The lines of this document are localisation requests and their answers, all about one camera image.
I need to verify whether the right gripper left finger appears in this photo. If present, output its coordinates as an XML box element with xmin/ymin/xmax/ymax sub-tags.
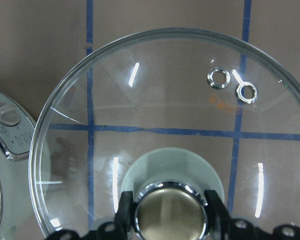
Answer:
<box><xmin>114</xmin><ymin>191</ymin><xmax>134</xmax><ymax>240</ymax></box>

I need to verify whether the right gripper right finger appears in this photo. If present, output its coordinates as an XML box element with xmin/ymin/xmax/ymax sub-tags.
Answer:
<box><xmin>204</xmin><ymin>190</ymin><xmax>231</xmax><ymax>240</ymax></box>

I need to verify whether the glass pot lid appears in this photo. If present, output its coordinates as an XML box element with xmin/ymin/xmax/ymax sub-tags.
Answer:
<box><xmin>29</xmin><ymin>28</ymin><xmax>300</xmax><ymax>240</ymax></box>

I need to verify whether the pale green steel pot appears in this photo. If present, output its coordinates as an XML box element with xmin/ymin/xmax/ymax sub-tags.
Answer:
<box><xmin>0</xmin><ymin>92</ymin><xmax>36</xmax><ymax>240</ymax></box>

